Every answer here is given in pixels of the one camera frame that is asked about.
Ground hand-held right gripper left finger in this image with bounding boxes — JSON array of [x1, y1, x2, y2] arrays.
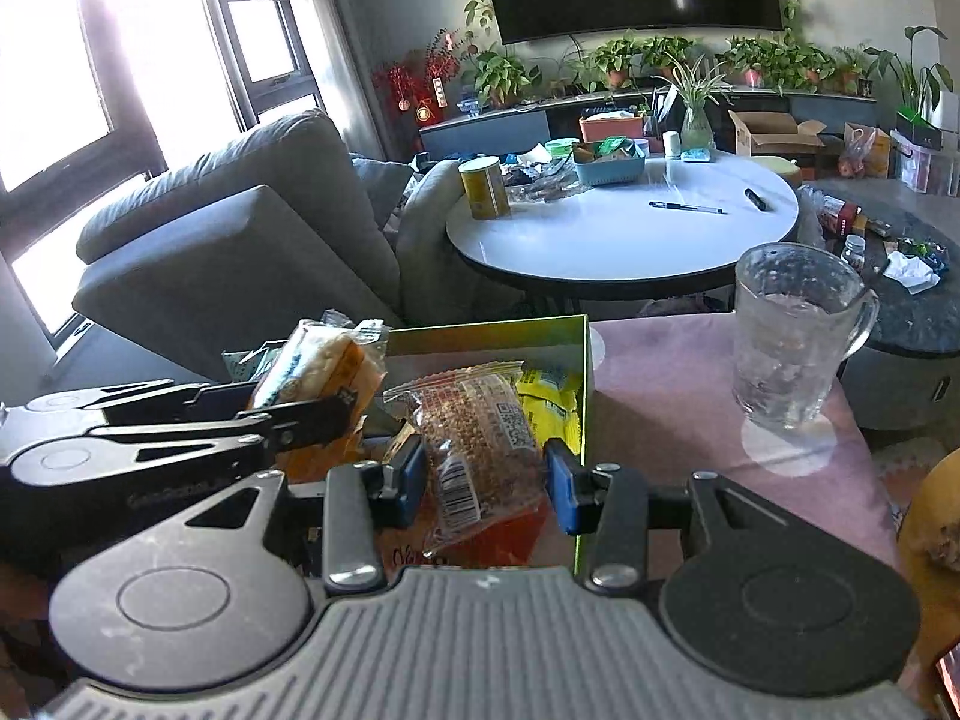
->
[[184, 433, 428, 592]]

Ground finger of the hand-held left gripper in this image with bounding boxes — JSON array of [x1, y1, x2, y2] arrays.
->
[[90, 392, 353, 466], [82, 379, 260, 422]]

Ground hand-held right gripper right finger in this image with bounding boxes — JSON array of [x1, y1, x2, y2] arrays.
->
[[541, 436, 803, 592]]

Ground orange bread packet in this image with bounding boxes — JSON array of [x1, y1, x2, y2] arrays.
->
[[247, 307, 391, 481]]

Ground clear grain snack packet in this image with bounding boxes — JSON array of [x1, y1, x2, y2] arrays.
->
[[382, 361, 552, 550]]

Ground green cardboard box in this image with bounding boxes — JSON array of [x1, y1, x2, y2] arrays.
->
[[364, 315, 599, 577]]

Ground orange red snack packet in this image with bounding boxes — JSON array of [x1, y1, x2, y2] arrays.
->
[[375, 495, 578, 571]]

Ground yellow snack packet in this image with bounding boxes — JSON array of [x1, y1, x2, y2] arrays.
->
[[516, 364, 584, 466]]

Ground grey sofa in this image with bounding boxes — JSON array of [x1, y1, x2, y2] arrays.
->
[[71, 109, 466, 380]]

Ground grey cushion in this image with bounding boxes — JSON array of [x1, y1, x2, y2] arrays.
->
[[352, 154, 413, 230]]

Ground round white table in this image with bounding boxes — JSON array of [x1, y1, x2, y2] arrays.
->
[[446, 150, 800, 293]]

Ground glass mug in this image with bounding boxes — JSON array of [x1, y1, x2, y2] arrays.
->
[[731, 242, 880, 432]]

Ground yellow can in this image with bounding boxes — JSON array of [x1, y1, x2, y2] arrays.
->
[[459, 156, 512, 221]]

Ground clear plastic wrappers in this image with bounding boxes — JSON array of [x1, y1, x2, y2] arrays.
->
[[506, 142, 578, 203]]

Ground blue basket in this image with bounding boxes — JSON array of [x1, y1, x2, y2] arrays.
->
[[571, 141, 646, 187]]

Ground large bright window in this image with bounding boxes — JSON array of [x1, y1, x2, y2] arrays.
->
[[0, 0, 166, 196]]

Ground grey television cabinet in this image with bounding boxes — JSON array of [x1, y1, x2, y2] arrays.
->
[[418, 86, 878, 162]]

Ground red flower decoration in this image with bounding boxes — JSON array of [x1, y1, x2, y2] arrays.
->
[[371, 28, 460, 127]]

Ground red storage box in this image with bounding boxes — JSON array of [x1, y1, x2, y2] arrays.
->
[[579, 111, 638, 143]]

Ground tan rounded object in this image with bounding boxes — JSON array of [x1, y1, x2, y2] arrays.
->
[[896, 446, 960, 691]]

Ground black framed window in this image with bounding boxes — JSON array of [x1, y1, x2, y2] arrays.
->
[[202, 0, 323, 128]]

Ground glass vase with spider plant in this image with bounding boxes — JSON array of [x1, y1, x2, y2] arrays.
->
[[652, 52, 740, 152]]

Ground dark round side table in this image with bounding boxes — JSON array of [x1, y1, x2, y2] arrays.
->
[[799, 176, 960, 428]]

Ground row of potted plants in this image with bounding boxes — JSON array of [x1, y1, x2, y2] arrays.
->
[[471, 34, 875, 110]]

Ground open cardboard box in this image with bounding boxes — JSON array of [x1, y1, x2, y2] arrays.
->
[[727, 110, 826, 158]]

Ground white tissue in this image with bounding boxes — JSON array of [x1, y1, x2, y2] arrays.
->
[[885, 251, 942, 295]]

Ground pink plastic bag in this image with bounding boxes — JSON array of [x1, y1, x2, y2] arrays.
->
[[840, 124, 893, 179]]

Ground clear storage bin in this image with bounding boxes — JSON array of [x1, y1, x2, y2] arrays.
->
[[891, 142, 960, 196]]

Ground green black box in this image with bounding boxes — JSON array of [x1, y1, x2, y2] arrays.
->
[[892, 109, 942, 151]]

